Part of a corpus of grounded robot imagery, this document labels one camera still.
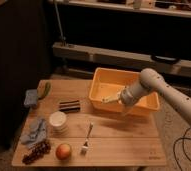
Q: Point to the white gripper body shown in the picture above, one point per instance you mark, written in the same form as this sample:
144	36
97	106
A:
123	107

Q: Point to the silver metal fork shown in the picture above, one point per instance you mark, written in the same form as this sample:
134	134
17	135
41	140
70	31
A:
85	145

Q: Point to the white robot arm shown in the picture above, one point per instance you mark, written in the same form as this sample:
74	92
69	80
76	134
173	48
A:
151	81

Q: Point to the white spoon in bin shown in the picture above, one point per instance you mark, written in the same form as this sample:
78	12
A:
111	99

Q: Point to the yellow plastic bin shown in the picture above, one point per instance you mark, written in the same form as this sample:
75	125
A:
107	82

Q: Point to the dark striped rectangular block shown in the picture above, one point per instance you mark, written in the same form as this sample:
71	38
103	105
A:
67	106

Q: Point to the wooden shelf unit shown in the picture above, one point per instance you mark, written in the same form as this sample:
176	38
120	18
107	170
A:
123	36

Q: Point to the red apple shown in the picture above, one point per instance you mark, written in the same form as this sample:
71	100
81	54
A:
63	151

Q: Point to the green cucumber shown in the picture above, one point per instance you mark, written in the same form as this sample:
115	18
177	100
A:
46	91

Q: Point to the grey metal pole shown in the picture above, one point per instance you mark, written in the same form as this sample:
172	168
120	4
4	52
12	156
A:
62	38

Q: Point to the blue sponge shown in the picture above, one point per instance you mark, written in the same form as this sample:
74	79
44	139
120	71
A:
31	98

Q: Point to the bunch of dark grapes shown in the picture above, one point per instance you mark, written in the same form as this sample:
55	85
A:
37	152

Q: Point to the blue crumpled cloth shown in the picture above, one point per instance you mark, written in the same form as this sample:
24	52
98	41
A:
37	133

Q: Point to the black handle on shelf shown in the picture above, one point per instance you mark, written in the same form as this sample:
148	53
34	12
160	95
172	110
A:
165	60

